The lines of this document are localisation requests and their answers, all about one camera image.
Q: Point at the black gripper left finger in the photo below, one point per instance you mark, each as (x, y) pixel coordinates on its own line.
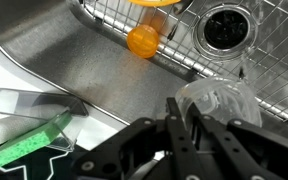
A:
(120, 156)

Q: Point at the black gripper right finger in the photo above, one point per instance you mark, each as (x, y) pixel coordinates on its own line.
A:
(244, 151)

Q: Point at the small clear plastic lunch box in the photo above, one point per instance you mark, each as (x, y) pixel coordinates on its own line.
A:
(222, 98)

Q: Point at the sink drain opening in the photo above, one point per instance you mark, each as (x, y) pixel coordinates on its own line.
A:
(225, 33)

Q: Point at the colourful floral ceramic plate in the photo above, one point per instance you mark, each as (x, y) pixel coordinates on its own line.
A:
(154, 3)

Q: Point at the stainless steel sink basin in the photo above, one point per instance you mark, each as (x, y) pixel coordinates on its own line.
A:
(57, 42)

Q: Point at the orange plastic ball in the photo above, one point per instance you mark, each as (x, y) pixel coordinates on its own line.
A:
(143, 41)

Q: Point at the green white sponge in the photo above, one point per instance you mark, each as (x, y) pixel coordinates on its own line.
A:
(34, 139)

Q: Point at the clear acrylic sponge holder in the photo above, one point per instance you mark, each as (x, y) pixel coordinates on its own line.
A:
(45, 106)

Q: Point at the steel wire sink grid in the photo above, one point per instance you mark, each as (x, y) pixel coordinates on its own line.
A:
(265, 68)

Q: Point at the white brush red handle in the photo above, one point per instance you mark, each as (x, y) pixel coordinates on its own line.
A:
(14, 126)

